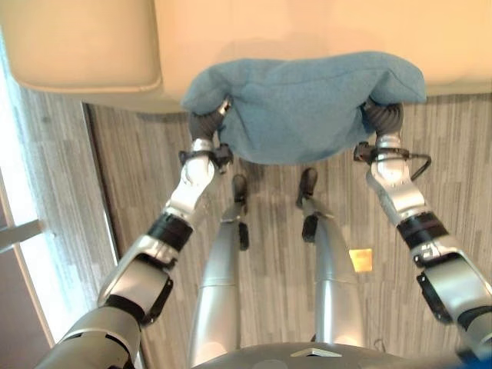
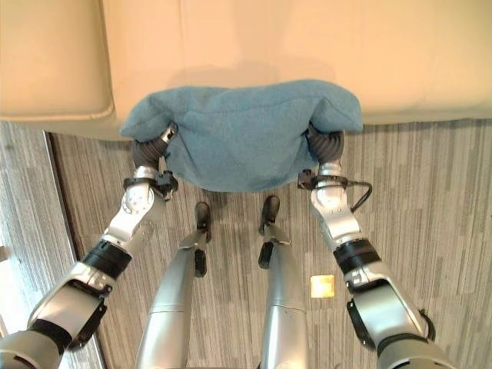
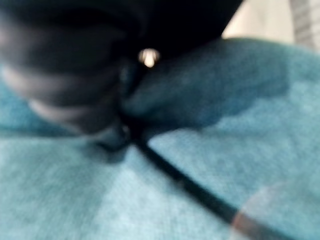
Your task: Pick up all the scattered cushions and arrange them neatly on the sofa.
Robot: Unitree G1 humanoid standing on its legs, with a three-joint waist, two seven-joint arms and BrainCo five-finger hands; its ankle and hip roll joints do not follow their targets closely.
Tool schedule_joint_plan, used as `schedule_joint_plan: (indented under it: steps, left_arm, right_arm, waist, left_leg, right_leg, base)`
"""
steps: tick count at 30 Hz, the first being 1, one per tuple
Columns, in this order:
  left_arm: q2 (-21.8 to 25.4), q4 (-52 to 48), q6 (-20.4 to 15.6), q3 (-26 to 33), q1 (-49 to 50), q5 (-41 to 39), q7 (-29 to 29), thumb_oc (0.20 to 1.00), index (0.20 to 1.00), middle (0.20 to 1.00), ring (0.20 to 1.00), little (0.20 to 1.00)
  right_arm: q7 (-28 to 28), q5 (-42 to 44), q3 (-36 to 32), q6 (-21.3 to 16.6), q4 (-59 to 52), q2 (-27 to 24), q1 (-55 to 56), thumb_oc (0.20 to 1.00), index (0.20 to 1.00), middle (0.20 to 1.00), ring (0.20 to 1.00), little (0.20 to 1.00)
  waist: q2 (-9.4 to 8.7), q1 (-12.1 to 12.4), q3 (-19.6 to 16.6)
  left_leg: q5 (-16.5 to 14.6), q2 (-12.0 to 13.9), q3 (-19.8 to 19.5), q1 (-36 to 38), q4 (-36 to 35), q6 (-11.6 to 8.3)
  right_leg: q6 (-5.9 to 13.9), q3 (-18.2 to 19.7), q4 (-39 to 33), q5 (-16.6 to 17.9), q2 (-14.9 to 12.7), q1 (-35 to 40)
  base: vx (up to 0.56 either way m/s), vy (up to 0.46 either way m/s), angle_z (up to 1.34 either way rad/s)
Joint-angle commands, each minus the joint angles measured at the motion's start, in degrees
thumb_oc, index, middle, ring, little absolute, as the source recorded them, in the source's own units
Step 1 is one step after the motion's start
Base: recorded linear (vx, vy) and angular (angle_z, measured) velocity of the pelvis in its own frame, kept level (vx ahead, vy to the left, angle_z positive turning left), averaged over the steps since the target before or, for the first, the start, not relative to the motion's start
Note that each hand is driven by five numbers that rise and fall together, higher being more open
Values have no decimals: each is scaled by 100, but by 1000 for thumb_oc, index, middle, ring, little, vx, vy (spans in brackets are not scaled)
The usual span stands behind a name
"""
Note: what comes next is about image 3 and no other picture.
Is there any grey ribbed fabric sofa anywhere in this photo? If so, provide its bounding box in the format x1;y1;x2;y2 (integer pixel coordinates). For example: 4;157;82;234
291;0;320;52

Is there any teal plaid cushion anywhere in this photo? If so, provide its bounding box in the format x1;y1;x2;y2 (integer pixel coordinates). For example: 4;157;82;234
0;36;320;240

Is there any right robot hand black cloth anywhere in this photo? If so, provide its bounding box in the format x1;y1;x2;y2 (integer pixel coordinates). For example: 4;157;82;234
0;0;245;154

